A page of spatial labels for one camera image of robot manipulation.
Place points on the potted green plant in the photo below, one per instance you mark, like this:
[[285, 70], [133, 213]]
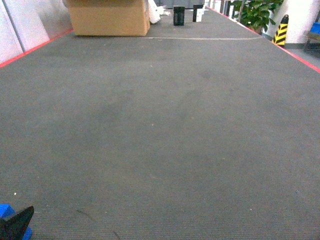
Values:
[[256, 14]]

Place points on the black ribbed box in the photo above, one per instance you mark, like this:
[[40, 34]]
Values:
[[178, 15]]

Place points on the black and white box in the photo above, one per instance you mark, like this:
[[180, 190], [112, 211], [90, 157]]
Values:
[[198, 11]]

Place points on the white foam roll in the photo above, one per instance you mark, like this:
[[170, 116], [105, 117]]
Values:
[[155, 11]]

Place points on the blue shelf bin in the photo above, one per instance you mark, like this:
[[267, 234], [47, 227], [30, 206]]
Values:
[[315, 28]]

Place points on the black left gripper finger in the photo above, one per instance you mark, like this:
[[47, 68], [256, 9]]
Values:
[[15, 223]]

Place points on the red metal table frame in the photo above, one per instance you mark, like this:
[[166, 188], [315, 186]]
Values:
[[216, 46]]

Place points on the yellow black traffic cone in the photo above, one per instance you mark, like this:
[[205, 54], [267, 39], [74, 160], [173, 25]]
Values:
[[279, 38]]

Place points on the blue plastic part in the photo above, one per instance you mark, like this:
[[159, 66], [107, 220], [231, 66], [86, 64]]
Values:
[[10, 217]]

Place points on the large open cardboard box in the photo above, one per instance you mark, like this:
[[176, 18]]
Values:
[[109, 17]]

